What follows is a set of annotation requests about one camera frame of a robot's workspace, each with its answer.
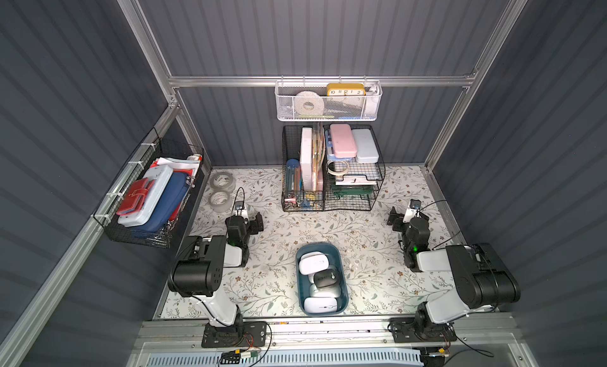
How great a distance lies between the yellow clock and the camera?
0.88 m

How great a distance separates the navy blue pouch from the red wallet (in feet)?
0.13

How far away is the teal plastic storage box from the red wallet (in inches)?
20.7
